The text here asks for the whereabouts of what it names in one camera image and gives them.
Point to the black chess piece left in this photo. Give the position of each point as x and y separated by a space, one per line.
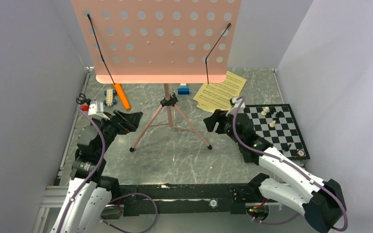
271 111

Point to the black chess piece right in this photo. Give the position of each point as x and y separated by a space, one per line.
279 114

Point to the black chess piece near edge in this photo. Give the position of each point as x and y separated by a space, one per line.
287 147

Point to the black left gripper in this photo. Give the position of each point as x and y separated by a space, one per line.
124 122

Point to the white chess piece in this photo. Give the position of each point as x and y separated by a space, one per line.
265 111
272 124

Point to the white chess piece upper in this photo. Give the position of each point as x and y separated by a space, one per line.
265 111

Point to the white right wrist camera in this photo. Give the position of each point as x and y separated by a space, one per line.
237 106

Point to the pink music stand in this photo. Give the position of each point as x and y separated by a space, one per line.
158 41

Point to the orange toy microphone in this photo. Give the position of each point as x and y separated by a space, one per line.
120 92

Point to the round chessboard emblem sticker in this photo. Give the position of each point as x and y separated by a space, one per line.
301 153

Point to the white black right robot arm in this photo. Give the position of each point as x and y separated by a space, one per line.
320 202

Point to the black white chessboard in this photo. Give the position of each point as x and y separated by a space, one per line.
286 130

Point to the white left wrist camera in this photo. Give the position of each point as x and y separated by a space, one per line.
95 110

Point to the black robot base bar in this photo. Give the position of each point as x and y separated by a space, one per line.
233 198

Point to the black microphone stand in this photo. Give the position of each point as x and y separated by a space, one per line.
82 99

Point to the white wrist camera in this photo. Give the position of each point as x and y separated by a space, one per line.
237 106
95 110

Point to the white chess piece lower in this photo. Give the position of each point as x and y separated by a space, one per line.
272 124

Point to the white blue toy car chassis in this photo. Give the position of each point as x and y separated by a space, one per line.
110 100

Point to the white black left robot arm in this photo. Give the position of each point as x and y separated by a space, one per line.
88 190

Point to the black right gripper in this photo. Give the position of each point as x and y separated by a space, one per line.
210 122

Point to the yellow sheet music page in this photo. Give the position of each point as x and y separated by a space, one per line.
203 107
219 94

